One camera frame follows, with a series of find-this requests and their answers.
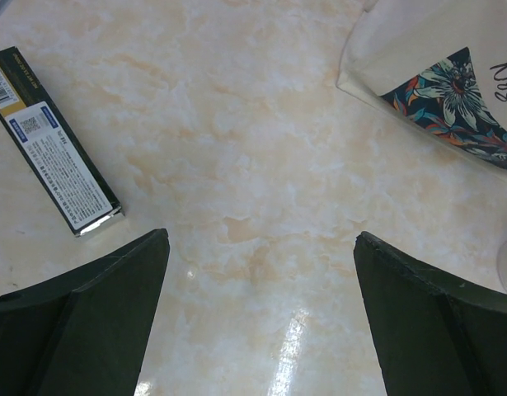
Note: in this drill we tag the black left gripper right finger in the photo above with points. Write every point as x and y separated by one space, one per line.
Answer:
434 333

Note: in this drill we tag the dark rectangular box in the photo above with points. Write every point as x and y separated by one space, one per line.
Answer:
51 149

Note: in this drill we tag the beige canvas tote bag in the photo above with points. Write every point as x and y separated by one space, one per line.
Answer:
442 65

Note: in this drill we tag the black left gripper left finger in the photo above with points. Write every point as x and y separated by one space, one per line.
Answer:
84 332

